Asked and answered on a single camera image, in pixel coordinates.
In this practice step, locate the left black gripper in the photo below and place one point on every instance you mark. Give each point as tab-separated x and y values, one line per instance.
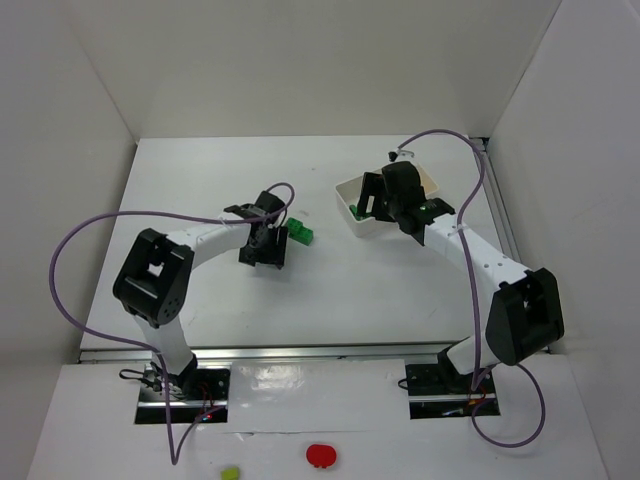
265	248

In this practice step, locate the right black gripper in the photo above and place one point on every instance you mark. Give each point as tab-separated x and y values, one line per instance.
372	195

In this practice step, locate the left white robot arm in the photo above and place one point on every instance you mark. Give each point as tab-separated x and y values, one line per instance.
153	282

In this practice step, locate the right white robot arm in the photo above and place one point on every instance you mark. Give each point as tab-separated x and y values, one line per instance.
450	237

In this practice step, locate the white divided plastic bin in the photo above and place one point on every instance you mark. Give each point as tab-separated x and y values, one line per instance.
348	194

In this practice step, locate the small dark green lego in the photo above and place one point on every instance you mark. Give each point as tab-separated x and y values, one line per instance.
354	211

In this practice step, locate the dark green stacked lego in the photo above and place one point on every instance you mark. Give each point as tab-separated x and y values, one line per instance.
298	232

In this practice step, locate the red round lego piece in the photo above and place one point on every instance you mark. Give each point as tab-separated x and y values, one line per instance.
321	456

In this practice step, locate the light green floor lego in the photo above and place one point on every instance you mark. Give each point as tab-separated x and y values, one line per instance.
230	473

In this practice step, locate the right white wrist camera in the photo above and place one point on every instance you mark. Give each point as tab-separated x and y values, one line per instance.
400	155

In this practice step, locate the aluminium rail right side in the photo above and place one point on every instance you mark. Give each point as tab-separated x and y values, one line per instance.
505	225

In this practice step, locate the aluminium rail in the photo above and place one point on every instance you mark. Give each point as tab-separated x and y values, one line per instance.
505	225
277	352

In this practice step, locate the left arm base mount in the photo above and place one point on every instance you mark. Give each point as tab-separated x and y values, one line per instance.
206	395

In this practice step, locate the aluminium rail front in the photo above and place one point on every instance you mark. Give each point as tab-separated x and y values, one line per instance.
277	352

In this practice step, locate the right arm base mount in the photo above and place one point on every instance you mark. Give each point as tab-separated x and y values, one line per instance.
431	397

